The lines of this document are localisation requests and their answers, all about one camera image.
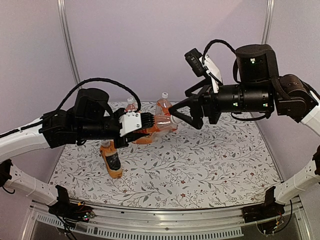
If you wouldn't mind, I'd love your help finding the orange bottle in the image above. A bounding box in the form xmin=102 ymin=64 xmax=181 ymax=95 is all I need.
xmin=155 ymin=92 xmax=172 ymax=116
xmin=137 ymin=115 xmax=180 ymax=144
xmin=125 ymin=97 xmax=138 ymax=112

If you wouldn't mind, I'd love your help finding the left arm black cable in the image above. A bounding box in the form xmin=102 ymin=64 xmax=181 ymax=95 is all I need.
xmin=56 ymin=77 xmax=142 ymax=116

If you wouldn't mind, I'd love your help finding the aluminium frame post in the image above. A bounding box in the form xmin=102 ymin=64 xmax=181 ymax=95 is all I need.
xmin=261 ymin=0 xmax=275 ymax=44
xmin=57 ymin=0 xmax=81 ymax=85

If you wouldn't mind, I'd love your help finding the left aluminium frame post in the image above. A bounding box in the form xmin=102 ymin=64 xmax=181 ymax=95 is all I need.
xmin=57 ymin=0 xmax=81 ymax=85

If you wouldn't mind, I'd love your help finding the white bottle cap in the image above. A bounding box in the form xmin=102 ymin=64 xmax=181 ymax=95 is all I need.
xmin=170 ymin=115 xmax=182 ymax=125

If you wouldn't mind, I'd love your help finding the floral table mat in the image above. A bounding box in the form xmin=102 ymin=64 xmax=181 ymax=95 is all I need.
xmin=49 ymin=113 xmax=282 ymax=209

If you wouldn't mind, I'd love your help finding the right aluminium frame post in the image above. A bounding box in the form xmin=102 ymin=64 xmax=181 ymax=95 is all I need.
xmin=261 ymin=0 xmax=275 ymax=44

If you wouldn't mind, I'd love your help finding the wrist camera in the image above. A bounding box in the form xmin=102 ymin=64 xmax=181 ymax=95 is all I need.
xmin=184 ymin=48 xmax=223 ymax=94
xmin=119 ymin=111 xmax=155 ymax=137

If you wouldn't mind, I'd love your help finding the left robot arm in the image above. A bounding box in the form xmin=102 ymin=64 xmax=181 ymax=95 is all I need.
xmin=0 ymin=88 xmax=155 ymax=217

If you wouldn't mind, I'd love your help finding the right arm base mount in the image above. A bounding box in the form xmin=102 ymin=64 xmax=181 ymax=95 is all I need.
xmin=241 ymin=186 xmax=285 ymax=223

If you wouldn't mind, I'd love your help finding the dark label tea bottle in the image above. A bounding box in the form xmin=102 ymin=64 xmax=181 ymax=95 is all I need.
xmin=99 ymin=140 xmax=123 ymax=179

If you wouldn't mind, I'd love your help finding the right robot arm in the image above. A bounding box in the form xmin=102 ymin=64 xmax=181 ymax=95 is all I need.
xmin=169 ymin=44 xmax=320 ymax=134

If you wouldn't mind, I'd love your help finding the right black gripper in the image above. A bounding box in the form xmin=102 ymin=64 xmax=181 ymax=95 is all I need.
xmin=167 ymin=75 xmax=270 ymax=129

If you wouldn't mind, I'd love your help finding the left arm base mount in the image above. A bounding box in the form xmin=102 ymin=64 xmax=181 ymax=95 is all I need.
xmin=48 ymin=185 xmax=95 ymax=222

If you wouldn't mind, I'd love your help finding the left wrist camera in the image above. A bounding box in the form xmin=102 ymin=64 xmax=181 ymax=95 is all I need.
xmin=119 ymin=111 xmax=155 ymax=137

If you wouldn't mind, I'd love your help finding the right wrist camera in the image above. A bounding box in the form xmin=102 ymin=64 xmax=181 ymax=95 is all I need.
xmin=184 ymin=48 xmax=223 ymax=94

